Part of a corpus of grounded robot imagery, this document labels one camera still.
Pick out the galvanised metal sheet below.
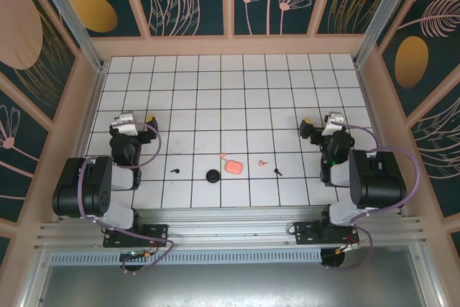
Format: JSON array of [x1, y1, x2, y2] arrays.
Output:
[[35, 263, 428, 307]]

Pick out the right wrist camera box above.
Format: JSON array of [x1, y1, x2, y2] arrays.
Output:
[[322, 112, 345, 136]]

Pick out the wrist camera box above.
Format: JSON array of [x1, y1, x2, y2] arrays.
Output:
[[109, 112, 139, 134], [322, 112, 345, 136]]

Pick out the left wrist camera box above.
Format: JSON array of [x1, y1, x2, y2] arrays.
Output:
[[109, 112, 139, 134]]

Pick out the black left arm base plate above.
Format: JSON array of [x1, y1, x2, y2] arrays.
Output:
[[103, 224, 170, 249]]

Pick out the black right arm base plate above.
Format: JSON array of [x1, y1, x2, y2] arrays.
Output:
[[294, 221, 360, 245]]

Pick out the red black power wires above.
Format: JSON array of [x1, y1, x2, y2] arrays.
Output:
[[336, 237, 361, 252], [120, 238, 162, 263]]

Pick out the aluminium mounting rail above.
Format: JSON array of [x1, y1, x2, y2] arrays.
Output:
[[34, 208, 427, 250]]

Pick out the aluminium frame post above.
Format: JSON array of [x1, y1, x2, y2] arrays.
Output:
[[28, 0, 109, 73], [354, 0, 421, 67]]

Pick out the grey slotted cable duct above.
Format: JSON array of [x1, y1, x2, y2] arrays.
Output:
[[48, 248, 323, 265]]

